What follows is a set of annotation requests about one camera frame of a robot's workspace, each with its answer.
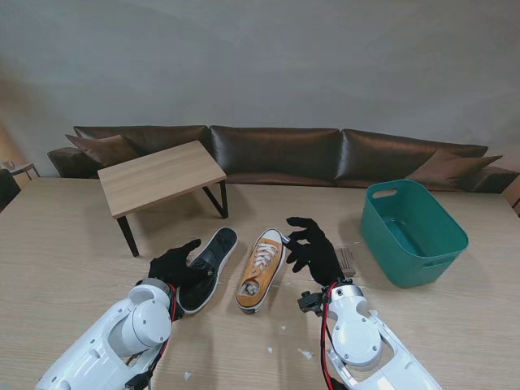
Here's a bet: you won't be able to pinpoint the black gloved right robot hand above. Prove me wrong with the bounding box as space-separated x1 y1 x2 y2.
286 217 345 285

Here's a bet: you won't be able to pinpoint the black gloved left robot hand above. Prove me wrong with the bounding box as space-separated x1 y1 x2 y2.
148 238 204 295

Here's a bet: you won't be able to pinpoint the white handled brown bristle brush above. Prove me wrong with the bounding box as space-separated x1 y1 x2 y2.
335 245 357 281

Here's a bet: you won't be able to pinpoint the yellow canvas sneaker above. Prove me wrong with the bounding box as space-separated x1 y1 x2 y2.
177 227 239 314
236 227 287 314

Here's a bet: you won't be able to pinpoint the green plastic basin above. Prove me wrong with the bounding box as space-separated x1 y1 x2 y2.
359 180 470 289

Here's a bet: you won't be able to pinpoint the small wooden bench black legs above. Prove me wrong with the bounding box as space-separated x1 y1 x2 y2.
97 140 228 258

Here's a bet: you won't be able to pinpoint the brown leather sofa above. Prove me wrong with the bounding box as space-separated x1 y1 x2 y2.
46 124 520 195

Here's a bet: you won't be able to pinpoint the brown sofa cushion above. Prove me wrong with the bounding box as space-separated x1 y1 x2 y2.
405 149 504 192
64 133 139 167

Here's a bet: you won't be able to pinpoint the small wooden side table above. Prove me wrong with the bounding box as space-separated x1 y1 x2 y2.
0 160 41 183

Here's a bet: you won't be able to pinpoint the dark chair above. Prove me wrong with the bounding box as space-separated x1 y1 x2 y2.
0 168 22 215

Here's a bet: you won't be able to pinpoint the red black left arm cable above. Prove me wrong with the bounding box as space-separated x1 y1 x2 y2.
144 283 182 390

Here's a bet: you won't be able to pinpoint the red black arm cable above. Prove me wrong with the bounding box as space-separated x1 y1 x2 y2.
144 283 182 390
318 284 339 390

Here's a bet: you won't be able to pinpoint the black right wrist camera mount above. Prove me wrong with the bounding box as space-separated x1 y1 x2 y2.
297 290 327 316

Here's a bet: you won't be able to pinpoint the red black right arm cable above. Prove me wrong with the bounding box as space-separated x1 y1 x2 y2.
318 284 339 390

